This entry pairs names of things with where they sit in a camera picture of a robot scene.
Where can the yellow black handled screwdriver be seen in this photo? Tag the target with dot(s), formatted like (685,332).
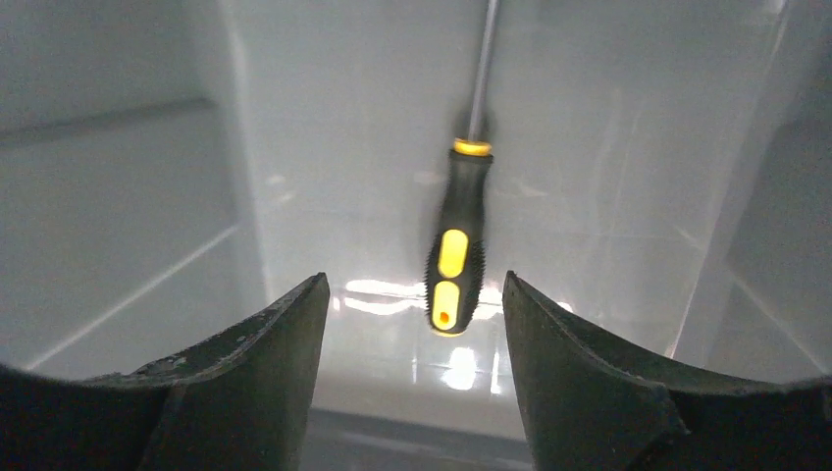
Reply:
(456,264)

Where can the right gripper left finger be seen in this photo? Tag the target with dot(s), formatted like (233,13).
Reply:
(238,400)

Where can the grey plastic storage bin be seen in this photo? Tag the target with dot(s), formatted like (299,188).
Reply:
(168,168)

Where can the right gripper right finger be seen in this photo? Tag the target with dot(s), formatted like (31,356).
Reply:
(590,400)

